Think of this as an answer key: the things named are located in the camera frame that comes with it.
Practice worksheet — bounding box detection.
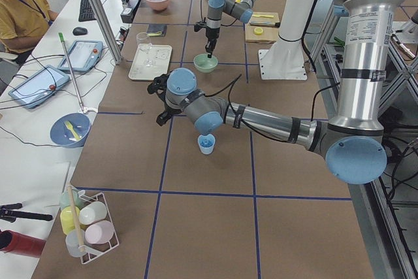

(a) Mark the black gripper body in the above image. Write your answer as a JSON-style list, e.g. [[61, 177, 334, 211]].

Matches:
[[147, 74, 174, 112], [205, 26, 220, 50]]

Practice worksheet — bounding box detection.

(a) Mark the green ceramic bowl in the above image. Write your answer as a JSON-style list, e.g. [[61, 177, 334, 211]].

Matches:
[[193, 53, 218, 73]]

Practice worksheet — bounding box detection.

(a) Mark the light blue plastic cup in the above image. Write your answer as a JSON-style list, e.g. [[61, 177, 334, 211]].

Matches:
[[197, 134, 216, 155]]

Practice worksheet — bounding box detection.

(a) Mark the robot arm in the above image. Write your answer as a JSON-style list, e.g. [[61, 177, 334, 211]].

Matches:
[[147, 0, 405, 184], [203, 0, 255, 58]]

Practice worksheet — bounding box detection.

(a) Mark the blue bowl with fork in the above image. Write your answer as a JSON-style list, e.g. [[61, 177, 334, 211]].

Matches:
[[50, 113, 91, 148]]

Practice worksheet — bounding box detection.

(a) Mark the white bear serving tray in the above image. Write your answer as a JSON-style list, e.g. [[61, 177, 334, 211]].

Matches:
[[128, 44, 172, 81]]

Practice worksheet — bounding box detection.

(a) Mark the half lemon slice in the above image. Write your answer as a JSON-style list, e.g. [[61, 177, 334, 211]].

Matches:
[[253, 27, 264, 35]]

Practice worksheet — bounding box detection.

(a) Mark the clear wine glass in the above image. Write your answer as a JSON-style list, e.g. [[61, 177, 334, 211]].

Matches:
[[136, 32, 153, 67]]

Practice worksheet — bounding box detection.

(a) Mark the wooden cutting board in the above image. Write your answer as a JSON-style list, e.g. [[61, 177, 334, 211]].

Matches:
[[245, 12, 281, 43]]

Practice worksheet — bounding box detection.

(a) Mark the grey folded cloth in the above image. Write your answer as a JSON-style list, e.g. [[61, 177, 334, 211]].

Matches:
[[146, 24, 167, 37]]

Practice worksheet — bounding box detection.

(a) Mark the yellow plastic knife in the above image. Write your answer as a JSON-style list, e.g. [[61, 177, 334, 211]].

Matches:
[[251, 14, 275, 18]]

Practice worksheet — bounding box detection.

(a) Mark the steel muddler rod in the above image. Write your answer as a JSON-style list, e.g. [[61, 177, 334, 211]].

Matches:
[[249, 22, 280, 28]]

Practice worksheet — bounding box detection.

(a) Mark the black computer mouse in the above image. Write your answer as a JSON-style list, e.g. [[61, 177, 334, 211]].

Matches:
[[72, 27, 88, 36]]

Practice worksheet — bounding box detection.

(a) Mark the black keyboard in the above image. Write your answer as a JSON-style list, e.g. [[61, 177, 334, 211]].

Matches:
[[78, 0, 95, 22]]

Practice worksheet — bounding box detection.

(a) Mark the white cup in rack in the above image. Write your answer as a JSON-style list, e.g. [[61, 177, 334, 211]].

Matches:
[[79, 201, 107, 225]]

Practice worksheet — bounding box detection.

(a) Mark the green cup in rack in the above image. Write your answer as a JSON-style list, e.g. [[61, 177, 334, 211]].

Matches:
[[59, 188, 85, 210]]

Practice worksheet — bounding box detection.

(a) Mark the blue teach pendant tablet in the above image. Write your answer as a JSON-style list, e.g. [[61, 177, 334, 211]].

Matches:
[[8, 65, 70, 109]]

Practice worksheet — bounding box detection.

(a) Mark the pink cup in rack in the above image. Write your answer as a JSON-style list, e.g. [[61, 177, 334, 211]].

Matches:
[[85, 220, 115, 244]]

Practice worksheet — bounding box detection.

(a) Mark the yellow cup in rack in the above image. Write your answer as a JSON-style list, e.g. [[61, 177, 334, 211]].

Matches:
[[59, 206, 75, 235]]

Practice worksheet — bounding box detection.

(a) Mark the clear cup in rack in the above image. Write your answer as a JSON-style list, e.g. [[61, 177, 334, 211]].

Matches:
[[65, 229, 86, 257]]

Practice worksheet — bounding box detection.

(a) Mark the person in yellow shirt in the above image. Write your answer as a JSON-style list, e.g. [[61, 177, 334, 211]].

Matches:
[[1, 0, 58, 65]]

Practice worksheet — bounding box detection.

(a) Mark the red cylinder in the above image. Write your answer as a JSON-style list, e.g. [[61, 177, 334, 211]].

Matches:
[[1, 230, 46, 258]]

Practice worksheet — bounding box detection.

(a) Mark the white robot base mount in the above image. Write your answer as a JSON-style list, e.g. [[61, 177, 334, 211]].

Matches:
[[259, 0, 315, 80]]

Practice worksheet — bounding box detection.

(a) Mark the metal rod green handle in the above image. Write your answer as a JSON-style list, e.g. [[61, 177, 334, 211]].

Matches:
[[58, 32, 98, 114]]

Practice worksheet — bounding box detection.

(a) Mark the white wire cup rack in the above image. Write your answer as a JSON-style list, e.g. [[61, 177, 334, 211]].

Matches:
[[61, 185, 120, 265]]

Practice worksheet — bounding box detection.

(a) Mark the aluminium frame post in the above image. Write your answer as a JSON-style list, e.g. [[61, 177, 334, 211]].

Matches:
[[89, 0, 122, 65]]

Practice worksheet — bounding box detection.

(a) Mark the black tripod handle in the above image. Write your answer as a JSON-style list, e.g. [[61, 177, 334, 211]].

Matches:
[[1, 203, 54, 223]]

